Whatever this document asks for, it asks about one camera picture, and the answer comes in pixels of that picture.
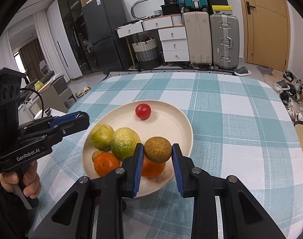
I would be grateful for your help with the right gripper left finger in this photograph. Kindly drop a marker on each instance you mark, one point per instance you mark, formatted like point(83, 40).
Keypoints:
point(94, 203)

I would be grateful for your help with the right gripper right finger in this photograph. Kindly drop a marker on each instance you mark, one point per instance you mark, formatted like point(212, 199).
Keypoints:
point(242, 215)

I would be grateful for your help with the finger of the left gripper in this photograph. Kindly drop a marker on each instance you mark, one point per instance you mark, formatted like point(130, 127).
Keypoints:
point(35, 126)
point(59, 127)

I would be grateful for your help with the yellow-green guava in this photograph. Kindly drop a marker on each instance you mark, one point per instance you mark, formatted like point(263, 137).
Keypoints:
point(100, 137)

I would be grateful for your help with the brown longan fruit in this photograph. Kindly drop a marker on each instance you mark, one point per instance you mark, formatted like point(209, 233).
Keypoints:
point(157, 149)
point(95, 154)

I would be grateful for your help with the orange mandarin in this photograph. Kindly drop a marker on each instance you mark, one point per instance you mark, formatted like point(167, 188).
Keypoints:
point(104, 163)
point(151, 169)

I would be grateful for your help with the green-yellow guava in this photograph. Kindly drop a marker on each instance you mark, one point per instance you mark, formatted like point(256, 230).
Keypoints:
point(123, 142)

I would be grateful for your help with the red cherry tomato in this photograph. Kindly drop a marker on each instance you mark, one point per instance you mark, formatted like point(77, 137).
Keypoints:
point(143, 111)

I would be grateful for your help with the left hand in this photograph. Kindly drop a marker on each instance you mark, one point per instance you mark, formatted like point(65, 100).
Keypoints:
point(31, 180)

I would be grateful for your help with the cream round plate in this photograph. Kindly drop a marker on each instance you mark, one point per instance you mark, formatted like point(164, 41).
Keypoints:
point(166, 121)

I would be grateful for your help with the teal checked tablecloth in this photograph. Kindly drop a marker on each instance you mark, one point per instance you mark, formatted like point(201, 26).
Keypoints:
point(240, 127)

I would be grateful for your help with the woven laundry basket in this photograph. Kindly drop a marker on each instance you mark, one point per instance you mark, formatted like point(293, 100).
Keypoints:
point(147, 54)

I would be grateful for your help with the black refrigerator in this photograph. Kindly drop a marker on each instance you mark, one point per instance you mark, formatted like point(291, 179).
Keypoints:
point(102, 18)

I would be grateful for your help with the white drawer desk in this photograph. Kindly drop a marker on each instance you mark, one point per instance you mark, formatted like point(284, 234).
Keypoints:
point(171, 31)

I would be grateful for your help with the black bag on desk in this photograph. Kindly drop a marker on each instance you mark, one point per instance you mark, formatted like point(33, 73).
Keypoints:
point(170, 7)

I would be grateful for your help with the grey slipper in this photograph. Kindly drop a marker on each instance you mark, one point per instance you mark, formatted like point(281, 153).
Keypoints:
point(242, 72)

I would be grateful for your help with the beige suitcase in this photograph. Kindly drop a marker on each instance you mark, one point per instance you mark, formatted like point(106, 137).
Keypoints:
point(198, 37)

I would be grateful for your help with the silver suitcase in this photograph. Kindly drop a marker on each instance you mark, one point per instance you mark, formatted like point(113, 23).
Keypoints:
point(225, 41)

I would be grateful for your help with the yellow black box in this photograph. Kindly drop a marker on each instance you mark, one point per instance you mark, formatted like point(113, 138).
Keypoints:
point(222, 9)

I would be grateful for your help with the wooden door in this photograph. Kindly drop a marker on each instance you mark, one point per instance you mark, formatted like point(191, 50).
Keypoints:
point(266, 33)

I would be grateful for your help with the oval mirror frame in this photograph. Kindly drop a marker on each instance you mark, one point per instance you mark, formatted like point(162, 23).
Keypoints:
point(146, 8)

